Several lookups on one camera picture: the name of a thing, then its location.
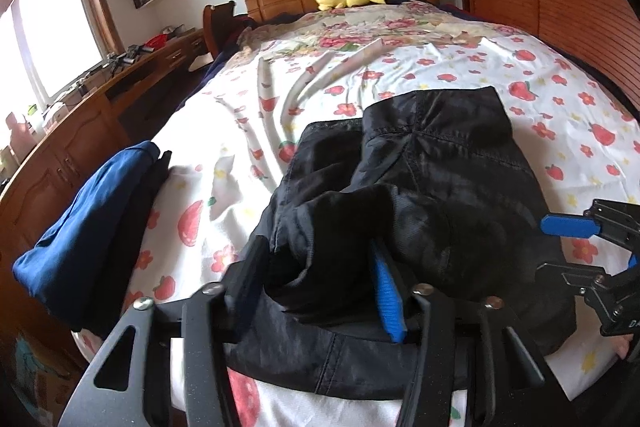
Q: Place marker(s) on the black jacket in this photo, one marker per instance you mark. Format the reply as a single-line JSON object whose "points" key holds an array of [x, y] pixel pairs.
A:
{"points": [[450, 187]]}

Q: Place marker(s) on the wooden cabinet desk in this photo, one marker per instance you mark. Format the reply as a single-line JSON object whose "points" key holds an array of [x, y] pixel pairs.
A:
{"points": [[65, 147]]}

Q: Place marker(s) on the floral quilt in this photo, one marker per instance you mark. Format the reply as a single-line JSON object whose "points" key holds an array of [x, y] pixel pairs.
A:
{"points": [[350, 29]]}

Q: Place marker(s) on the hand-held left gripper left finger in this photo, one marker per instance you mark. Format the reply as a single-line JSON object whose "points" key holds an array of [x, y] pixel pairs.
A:
{"points": [[247, 277]]}

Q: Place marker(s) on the blue folded garment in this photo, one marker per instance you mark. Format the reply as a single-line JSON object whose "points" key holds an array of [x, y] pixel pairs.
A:
{"points": [[85, 217]]}

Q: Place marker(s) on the bed with strawberry sheet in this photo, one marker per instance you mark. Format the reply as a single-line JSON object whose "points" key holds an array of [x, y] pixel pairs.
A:
{"points": [[450, 67]]}

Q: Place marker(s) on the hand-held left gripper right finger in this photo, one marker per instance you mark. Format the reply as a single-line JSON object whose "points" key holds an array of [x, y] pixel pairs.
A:
{"points": [[390, 302]]}

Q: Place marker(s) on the person's right hand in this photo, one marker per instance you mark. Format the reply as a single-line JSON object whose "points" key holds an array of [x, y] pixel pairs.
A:
{"points": [[622, 347]]}

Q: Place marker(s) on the black folded garment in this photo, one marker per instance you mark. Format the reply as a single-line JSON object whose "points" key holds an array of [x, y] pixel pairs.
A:
{"points": [[135, 227]]}

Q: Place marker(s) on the cardboard box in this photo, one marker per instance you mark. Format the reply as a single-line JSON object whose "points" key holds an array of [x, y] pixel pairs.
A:
{"points": [[40, 367]]}

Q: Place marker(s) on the wooden chair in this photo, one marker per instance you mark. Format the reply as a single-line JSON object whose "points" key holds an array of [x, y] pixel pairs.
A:
{"points": [[220, 27]]}

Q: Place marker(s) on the window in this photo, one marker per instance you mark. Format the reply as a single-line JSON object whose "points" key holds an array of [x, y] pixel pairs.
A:
{"points": [[50, 32]]}

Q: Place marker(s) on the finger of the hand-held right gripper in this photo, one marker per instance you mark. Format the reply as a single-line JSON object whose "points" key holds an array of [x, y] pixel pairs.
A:
{"points": [[575, 277], [565, 225]]}

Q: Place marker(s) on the red basket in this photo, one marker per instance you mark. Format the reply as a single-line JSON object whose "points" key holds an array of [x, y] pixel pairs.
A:
{"points": [[156, 41]]}

